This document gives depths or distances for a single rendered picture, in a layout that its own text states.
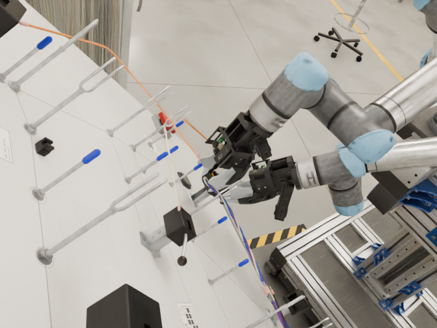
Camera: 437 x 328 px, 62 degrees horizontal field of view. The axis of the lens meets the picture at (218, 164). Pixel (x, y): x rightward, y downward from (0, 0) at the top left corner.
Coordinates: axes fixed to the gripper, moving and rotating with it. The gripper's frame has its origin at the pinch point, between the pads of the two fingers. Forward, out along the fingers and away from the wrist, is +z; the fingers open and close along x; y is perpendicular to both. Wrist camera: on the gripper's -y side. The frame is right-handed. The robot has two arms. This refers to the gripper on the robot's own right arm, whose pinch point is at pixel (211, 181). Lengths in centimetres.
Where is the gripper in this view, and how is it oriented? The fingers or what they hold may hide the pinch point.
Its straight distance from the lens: 85.6
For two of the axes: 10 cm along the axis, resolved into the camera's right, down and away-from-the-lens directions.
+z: -6.0, 6.3, 5.0
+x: 4.3, 7.7, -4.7
